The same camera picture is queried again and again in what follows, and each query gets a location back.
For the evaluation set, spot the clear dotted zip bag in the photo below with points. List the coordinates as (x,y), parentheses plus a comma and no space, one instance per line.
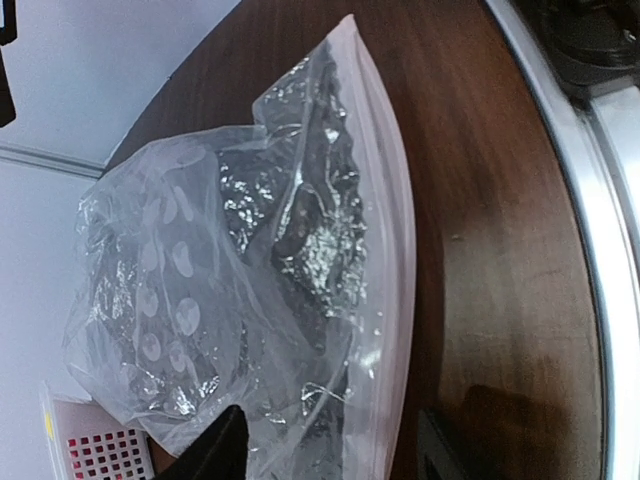
(269,266)

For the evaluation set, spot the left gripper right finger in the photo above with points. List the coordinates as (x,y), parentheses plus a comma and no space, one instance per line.
(439,450)

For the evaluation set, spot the right aluminium frame post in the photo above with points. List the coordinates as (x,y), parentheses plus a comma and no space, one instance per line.
(50,161)

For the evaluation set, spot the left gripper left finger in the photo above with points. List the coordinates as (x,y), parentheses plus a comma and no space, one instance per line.
(219,453)

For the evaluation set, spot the curved aluminium front rail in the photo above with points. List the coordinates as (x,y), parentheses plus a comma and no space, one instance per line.
(598,146)

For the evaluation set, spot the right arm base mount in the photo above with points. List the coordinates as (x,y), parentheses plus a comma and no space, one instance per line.
(592,46)

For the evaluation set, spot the white plastic basket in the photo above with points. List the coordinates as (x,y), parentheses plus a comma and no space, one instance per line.
(86,442)

